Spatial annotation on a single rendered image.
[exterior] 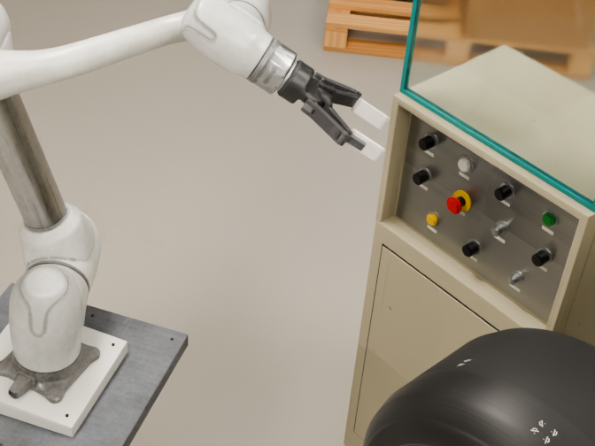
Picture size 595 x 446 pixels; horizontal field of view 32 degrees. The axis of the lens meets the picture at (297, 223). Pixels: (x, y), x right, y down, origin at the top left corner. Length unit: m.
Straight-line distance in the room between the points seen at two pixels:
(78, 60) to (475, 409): 0.98
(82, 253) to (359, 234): 1.71
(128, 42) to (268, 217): 2.08
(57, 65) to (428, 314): 1.15
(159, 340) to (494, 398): 1.29
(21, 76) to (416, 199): 1.03
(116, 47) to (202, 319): 1.74
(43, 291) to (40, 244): 0.16
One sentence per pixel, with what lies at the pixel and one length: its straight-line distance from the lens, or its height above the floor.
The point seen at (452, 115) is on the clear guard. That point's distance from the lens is 2.31.
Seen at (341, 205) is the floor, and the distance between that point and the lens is 4.06.
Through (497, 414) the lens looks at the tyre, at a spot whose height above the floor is 1.45.
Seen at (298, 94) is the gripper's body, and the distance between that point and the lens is 1.86.
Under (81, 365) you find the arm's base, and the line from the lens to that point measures 2.48.
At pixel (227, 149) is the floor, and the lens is 4.32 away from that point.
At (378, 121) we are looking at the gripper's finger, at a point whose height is 1.44.
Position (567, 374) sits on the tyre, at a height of 1.47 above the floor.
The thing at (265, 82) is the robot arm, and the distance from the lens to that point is 1.86.
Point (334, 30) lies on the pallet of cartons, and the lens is 4.98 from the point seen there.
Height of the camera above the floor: 2.53
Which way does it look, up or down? 40 degrees down
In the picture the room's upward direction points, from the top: 5 degrees clockwise
